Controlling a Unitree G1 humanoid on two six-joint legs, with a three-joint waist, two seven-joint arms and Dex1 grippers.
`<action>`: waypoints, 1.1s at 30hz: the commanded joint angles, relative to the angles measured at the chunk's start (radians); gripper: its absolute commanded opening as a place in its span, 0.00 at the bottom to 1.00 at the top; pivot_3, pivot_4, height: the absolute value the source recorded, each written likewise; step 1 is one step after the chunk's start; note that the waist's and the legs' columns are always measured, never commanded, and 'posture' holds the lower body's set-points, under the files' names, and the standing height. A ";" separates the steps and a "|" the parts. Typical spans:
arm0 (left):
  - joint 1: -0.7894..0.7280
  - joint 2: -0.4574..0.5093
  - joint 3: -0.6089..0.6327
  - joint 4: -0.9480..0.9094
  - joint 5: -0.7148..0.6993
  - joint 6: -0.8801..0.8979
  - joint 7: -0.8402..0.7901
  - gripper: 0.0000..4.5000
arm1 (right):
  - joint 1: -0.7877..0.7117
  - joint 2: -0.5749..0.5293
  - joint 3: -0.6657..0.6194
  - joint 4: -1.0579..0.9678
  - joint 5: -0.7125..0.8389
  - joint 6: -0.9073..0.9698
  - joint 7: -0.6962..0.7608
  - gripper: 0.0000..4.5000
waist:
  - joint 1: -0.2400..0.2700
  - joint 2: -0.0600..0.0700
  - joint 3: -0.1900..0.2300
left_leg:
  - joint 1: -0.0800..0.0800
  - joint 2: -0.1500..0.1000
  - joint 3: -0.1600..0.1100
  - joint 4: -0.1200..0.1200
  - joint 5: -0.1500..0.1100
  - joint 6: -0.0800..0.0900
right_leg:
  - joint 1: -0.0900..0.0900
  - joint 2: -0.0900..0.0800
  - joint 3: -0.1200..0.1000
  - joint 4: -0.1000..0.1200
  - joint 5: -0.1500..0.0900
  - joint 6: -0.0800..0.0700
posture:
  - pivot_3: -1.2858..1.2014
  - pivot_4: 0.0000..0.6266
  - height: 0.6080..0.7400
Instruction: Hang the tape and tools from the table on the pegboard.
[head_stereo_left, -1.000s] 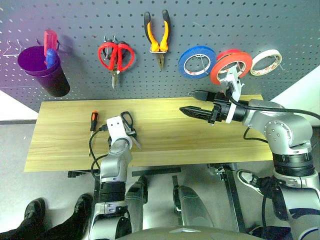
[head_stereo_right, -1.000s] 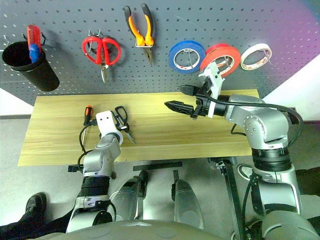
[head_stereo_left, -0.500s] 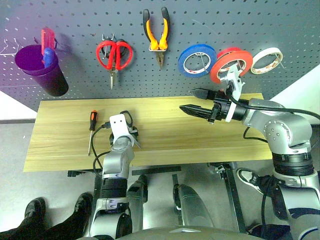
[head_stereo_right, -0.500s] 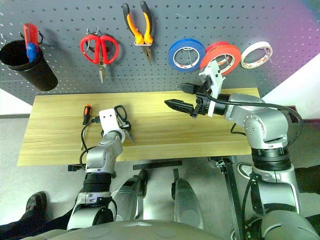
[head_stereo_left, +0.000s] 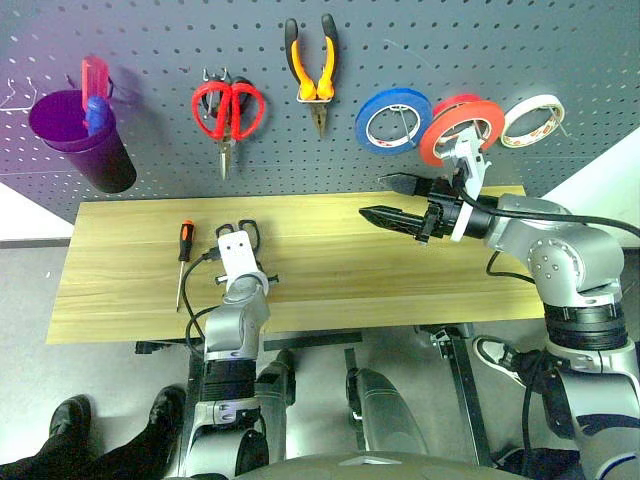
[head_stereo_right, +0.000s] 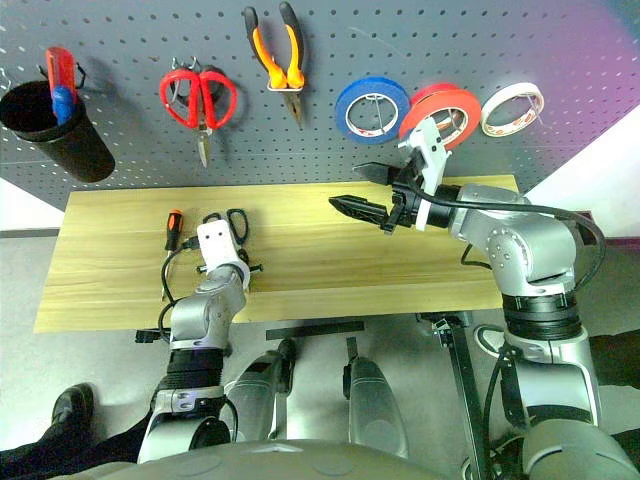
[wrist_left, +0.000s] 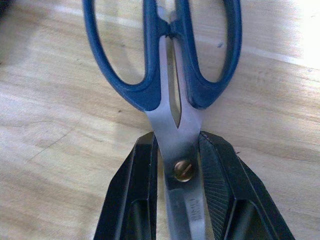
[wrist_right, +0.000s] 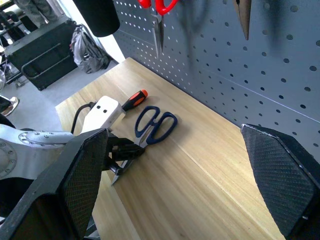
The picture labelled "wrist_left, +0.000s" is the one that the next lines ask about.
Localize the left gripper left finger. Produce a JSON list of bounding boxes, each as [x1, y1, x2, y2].
[[93, 131, 158, 240]]

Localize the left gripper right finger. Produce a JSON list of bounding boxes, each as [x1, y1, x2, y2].
[[198, 131, 296, 240]]

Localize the blue handled scissors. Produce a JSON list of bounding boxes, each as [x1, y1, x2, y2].
[[81, 0, 243, 240]]

